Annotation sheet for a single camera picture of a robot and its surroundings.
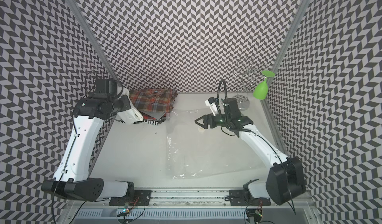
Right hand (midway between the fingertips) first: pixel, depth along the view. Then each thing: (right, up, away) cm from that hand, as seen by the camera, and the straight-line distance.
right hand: (200, 123), depth 76 cm
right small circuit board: (+26, -41, -8) cm, 49 cm away
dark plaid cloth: (-29, +13, +24) cm, 40 cm away
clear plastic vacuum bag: (-4, -19, +13) cm, 23 cm away
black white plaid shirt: (-33, -2, +23) cm, 40 cm away
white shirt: (-33, +5, -7) cm, 34 cm away
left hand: (-37, +9, -5) cm, 38 cm away
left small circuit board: (-34, -38, -9) cm, 52 cm away
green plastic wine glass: (+37, +18, +12) cm, 43 cm away
